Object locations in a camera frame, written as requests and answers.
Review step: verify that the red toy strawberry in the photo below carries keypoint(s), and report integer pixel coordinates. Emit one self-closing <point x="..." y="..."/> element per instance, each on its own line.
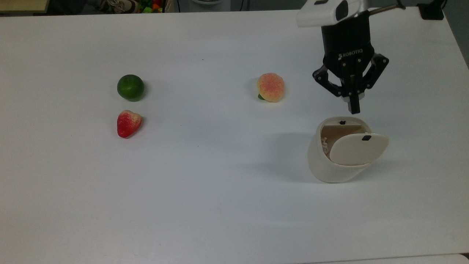
<point x="128" y="124"/>

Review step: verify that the metal connector rod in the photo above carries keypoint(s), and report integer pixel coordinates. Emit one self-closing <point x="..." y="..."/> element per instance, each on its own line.
<point x="384" y="9"/>

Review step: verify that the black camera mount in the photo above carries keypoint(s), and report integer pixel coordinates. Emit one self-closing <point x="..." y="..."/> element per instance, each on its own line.
<point x="431" y="11"/>

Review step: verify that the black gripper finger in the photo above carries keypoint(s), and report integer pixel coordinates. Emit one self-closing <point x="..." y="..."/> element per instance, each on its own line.
<point x="379" y="68"/>
<point x="326" y="77"/>

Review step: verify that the colourful toy fruit pile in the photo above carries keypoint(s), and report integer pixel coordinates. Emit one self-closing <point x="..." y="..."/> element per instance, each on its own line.
<point x="150" y="7"/>

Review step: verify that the grey sneakers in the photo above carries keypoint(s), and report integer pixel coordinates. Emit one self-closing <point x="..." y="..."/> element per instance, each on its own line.
<point x="121" y="5"/>

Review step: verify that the orange yellow toy peach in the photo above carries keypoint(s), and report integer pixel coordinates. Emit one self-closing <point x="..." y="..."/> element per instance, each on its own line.
<point x="271" y="87"/>

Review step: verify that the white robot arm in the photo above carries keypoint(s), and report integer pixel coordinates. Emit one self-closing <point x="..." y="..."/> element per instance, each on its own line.
<point x="318" y="14"/>

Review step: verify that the green toy lime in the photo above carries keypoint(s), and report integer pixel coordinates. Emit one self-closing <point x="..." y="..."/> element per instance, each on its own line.
<point x="130" y="88"/>

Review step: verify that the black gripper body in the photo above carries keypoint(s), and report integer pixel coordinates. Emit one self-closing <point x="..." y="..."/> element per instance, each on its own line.
<point x="348" y="40"/>

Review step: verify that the beige garbage bin with lid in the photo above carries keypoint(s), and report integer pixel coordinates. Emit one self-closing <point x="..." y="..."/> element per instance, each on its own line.
<point x="329" y="168"/>

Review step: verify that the light wooden desk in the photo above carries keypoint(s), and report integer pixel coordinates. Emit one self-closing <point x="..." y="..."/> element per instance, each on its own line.
<point x="22" y="5"/>

